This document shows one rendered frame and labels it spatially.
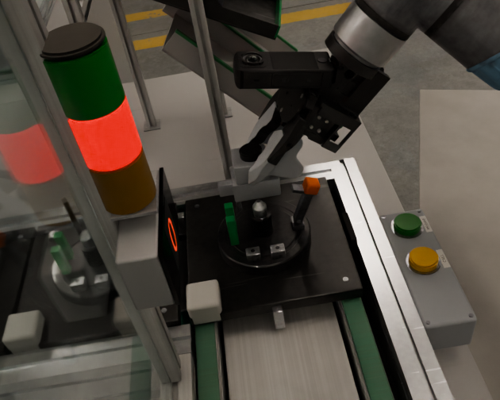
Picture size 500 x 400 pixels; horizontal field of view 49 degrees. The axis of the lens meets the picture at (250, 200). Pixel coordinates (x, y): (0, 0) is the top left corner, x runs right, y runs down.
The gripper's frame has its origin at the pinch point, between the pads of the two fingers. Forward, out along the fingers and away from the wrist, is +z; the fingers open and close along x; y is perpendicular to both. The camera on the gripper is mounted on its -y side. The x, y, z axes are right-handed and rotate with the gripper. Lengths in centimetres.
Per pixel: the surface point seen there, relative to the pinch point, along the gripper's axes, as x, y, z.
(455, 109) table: 38, 53, -10
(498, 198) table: 10, 50, -8
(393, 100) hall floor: 168, 132, 37
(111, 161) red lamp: -21.5, -21.2, -8.4
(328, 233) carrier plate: -1.3, 17.5, 5.0
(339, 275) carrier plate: -9.4, 17.3, 5.1
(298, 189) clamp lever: -0.6, 8.4, 0.3
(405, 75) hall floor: 189, 142, 29
